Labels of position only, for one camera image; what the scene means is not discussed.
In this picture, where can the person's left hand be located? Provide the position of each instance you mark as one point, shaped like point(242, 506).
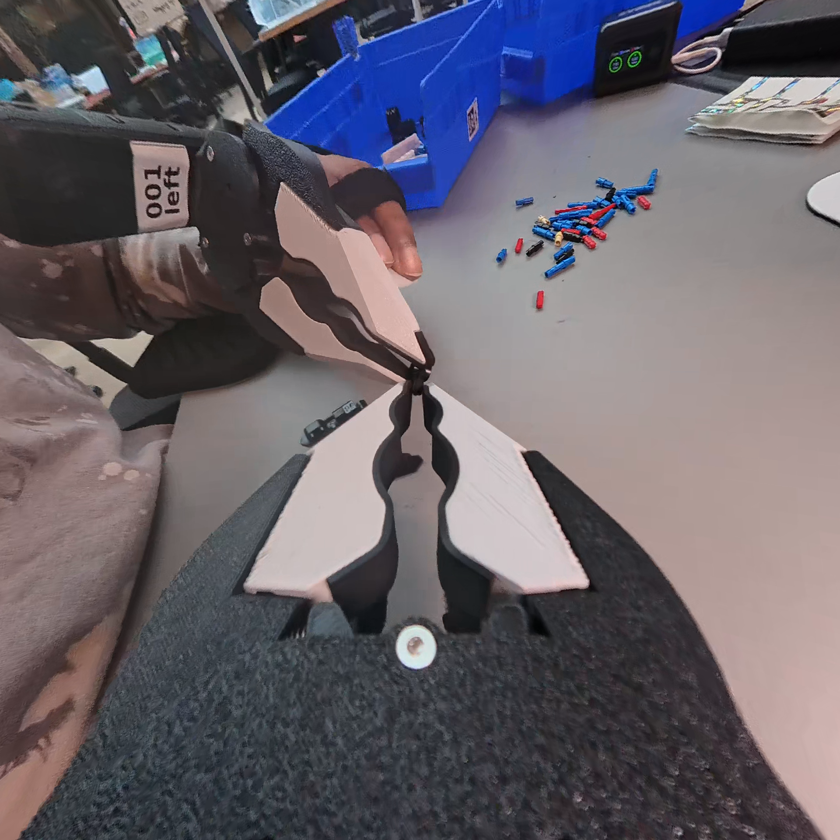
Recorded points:
point(400, 243)

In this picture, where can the pile of small plastic pins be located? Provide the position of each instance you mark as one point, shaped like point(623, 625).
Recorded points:
point(584, 223)

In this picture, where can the black chair armrest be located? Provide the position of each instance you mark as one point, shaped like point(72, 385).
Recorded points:
point(203, 361)

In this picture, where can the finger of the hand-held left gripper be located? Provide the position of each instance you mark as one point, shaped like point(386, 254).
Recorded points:
point(295, 315)
point(367, 275)

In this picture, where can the black box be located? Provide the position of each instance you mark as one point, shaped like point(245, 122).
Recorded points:
point(787, 33)

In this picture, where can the blue plastic bin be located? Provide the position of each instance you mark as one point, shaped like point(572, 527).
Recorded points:
point(558, 39)

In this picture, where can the small black labelled part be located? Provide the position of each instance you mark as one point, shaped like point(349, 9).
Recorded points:
point(334, 420)

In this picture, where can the small black plastic part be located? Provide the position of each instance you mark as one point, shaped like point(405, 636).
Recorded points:
point(394, 124)

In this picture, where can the person's left forearm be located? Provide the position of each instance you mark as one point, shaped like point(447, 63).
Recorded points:
point(98, 282)

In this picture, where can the pale plastic part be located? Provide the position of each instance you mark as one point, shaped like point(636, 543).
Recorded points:
point(400, 151)

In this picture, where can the white metal pole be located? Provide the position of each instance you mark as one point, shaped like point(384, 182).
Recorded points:
point(236, 59)

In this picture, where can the blue toy beam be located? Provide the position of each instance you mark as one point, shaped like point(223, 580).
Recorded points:
point(346, 38)

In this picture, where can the black device with green display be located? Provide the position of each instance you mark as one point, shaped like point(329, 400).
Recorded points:
point(633, 33)

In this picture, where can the person's patterned sweatshirt torso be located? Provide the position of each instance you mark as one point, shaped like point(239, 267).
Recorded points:
point(59, 492)

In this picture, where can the cluttered background table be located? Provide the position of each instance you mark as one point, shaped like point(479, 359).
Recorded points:
point(79, 79)

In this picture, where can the black connector piece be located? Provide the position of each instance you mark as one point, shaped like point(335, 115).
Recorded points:
point(418, 382)

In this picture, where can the blue bin with square tag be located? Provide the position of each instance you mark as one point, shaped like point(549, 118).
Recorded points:
point(367, 85)

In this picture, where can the white flat pad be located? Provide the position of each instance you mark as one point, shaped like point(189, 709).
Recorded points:
point(827, 200)

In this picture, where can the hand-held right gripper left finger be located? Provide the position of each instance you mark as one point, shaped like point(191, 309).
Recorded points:
point(321, 518)

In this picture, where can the grey desk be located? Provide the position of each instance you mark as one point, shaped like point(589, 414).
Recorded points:
point(656, 394)

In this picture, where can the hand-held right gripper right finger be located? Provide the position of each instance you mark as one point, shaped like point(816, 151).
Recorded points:
point(512, 518)

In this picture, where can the stack of printed sheets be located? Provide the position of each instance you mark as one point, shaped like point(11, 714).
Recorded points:
point(768, 115)

